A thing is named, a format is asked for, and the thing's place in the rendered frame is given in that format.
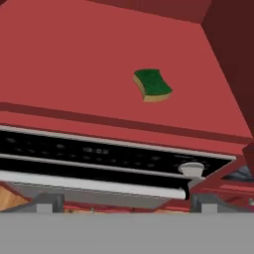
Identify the dark red cabinet door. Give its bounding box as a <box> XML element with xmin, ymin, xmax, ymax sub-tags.
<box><xmin>200</xmin><ymin>0</ymin><xmax>254</xmax><ymax>137</ymax></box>

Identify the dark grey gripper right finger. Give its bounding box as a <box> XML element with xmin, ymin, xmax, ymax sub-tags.
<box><xmin>190</xmin><ymin>192</ymin><xmax>248</xmax><ymax>213</ymax></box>

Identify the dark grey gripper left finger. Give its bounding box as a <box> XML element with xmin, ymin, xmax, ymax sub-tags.
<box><xmin>4</xmin><ymin>192</ymin><xmax>65</xmax><ymax>213</ymax></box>

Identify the red cabinet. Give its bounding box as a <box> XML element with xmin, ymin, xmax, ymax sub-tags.
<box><xmin>0</xmin><ymin>0</ymin><xmax>254</xmax><ymax>157</ymax></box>

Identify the white dish brush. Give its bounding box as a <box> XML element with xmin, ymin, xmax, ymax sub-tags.
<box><xmin>178</xmin><ymin>161</ymin><xmax>206</xmax><ymax>183</ymax></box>

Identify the white long bar handle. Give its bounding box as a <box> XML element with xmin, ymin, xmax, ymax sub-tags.
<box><xmin>0</xmin><ymin>170</ymin><xmax>191</xmax><ymax>201</ymax></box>

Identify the green and yellow sponge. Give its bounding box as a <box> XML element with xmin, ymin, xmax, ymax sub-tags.
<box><xmin>132</xmin><ymin>67</ymin><xmax>174</xmax><ymax>103</ymax></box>

